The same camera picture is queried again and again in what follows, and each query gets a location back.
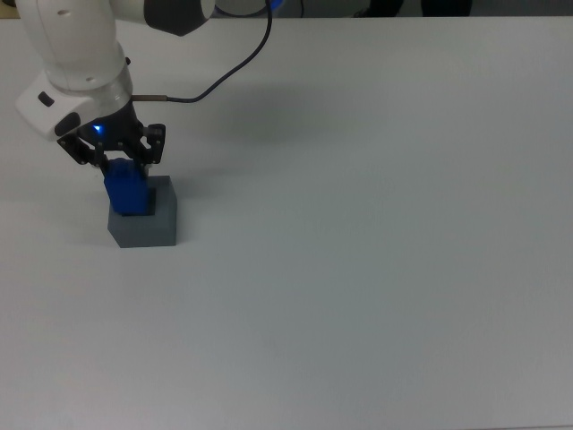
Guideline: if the dark office furniture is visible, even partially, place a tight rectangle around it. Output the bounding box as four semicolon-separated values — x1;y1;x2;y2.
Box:
420;0;474;17
355;0;406;19

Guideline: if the blue block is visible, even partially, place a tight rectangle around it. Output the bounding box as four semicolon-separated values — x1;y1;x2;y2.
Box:
103;157;151;218

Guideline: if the grey hollow cuboid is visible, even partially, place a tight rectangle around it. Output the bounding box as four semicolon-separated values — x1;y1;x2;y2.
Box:
107;175;178;249

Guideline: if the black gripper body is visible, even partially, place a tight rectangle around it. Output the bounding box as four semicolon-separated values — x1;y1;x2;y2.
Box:
73;100;148;159

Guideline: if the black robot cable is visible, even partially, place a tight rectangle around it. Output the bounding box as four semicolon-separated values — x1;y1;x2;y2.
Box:
132;0;274;103

